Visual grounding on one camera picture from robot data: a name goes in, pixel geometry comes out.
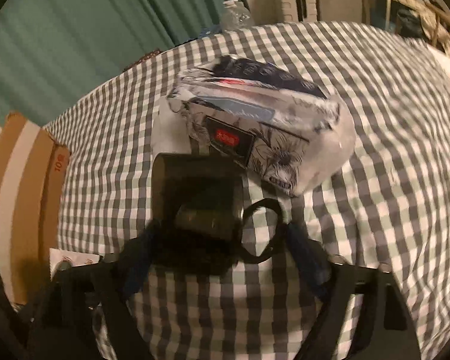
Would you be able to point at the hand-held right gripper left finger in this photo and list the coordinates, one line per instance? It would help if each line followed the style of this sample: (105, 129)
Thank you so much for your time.
(135, 270)

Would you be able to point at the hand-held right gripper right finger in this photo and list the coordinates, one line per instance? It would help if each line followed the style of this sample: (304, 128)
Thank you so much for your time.
(303, 251)

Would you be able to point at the checkered cloth desktop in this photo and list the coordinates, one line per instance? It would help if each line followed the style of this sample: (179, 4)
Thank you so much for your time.
(378, 157)

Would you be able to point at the white printed paper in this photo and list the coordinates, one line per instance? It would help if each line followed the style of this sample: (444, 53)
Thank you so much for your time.
(78, 258)

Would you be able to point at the floral tissue pack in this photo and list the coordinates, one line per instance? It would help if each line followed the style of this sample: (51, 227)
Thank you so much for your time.
(277, 127)

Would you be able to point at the brown cardboard box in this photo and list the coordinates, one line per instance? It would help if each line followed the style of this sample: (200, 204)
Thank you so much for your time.
(26, 195)

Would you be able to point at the clear plastic bottle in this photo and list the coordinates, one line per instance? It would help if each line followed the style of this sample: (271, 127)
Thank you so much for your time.
(236, 13)

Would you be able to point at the green curtain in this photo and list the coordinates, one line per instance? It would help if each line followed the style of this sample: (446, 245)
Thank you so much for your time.
(78, 26)

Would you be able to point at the dark clothes pile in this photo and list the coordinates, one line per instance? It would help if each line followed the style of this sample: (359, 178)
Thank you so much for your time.
(410, 22)

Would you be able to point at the cream dressing table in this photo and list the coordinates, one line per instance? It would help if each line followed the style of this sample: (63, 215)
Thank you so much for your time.
(435, 15)

